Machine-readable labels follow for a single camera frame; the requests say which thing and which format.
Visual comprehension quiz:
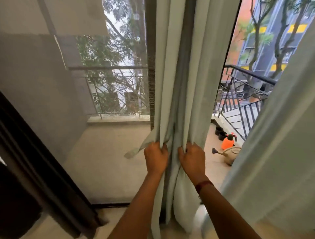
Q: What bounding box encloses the black balcony railing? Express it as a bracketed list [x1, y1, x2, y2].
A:
[69, 64, 277, 141]

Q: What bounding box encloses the person's left forearm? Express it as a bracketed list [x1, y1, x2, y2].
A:
[107, 172, 164, 239]

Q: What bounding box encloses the dark brown curtain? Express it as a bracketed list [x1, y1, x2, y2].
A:
[0, 118, 109, 239]

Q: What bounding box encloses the light teal curtain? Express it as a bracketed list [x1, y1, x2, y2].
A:
[201, 17, 315, 239]
[137, 0, 241, 239]

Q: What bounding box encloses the person's left hand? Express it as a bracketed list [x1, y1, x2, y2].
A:
[144, 142, 169, 177]

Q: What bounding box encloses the person's right forearm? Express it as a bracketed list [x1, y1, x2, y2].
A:
[199, 185, 261, 239]

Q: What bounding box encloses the orange spray bottle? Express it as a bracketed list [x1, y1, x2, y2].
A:
[221, 132, 238, 151]

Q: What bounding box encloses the orange and grey building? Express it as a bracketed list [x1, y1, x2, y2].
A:
[225, 0, 315, 82]

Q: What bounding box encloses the light teal tieback strap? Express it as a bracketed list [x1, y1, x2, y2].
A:
[124, 133, 158, 159]

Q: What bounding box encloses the red wrist band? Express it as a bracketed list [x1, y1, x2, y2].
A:
[195, 180, 214, 195]

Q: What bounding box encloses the beige watering can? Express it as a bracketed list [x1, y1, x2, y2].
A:
[211, 146, 242, 166]

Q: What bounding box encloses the green tree outside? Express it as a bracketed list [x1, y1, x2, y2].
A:
[270, 0, 315, 79]
[75, 0, 149, 116]
[240, 0, 275, 72]

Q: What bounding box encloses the grey mesh window screen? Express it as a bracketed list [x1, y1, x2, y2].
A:
[0, 0, 156, 205]

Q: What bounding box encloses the person's right hand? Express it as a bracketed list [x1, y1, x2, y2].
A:
[178, 142, 210, 186]

